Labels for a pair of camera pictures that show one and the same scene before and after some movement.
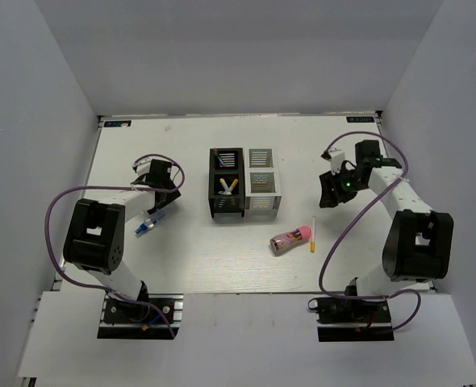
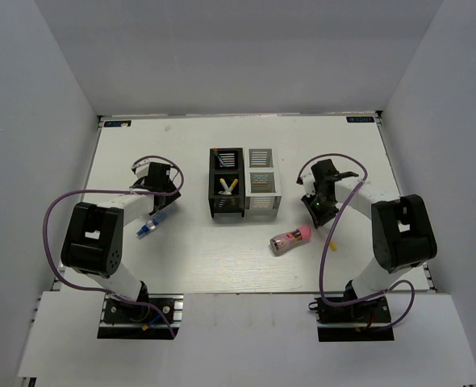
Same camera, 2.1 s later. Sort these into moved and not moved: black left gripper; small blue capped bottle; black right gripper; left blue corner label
Moved: black right gripper
Not moved: left blue corner label; small blue capped bottle; black left gripper
